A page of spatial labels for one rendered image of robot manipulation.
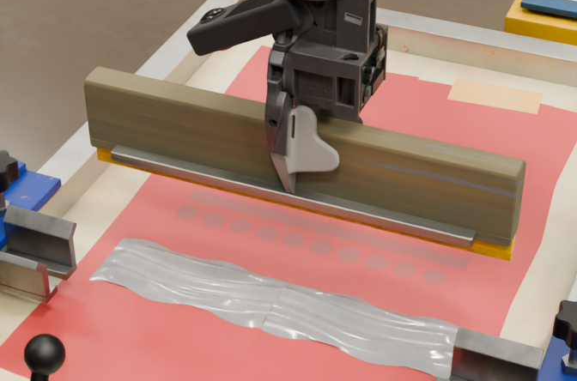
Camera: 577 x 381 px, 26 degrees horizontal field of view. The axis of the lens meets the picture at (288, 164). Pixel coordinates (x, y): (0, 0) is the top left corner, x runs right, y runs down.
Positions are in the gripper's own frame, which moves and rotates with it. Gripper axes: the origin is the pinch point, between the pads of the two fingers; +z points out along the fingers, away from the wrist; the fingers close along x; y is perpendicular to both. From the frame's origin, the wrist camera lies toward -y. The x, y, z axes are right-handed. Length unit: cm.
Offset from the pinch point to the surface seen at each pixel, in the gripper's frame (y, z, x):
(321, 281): 2.5, 13.6, 0.9
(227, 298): -4.3, 12.8, -5.6
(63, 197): -25.6, 11.4, 0.6
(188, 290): -8.4, 13.2, -5.6
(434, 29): -0.3, 10.1, 46.1
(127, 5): -134, 109, 198
